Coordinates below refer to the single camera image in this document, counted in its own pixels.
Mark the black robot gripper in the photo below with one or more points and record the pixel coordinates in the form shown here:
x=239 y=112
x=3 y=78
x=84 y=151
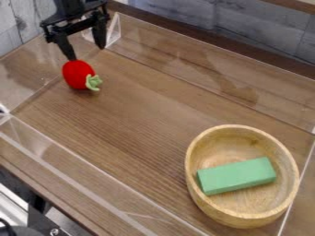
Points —
x=76 y=15

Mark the red knitted strawberry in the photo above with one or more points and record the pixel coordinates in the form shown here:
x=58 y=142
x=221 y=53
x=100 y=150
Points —
x=80 y=75

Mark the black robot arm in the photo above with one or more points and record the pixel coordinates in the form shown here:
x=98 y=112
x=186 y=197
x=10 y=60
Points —
x=76 y=15

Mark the light wooden bowl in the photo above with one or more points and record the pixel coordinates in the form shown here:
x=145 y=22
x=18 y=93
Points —
x=255 y=206

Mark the green rectangular block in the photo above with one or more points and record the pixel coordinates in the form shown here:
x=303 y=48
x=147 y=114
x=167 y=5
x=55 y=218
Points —
x=235 y=176

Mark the black metal stand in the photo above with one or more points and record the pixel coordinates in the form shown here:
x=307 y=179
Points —
x=23 y=210

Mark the clear acrylic enclosure wall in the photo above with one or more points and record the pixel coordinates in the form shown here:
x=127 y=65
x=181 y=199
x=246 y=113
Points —
x=102 y=153

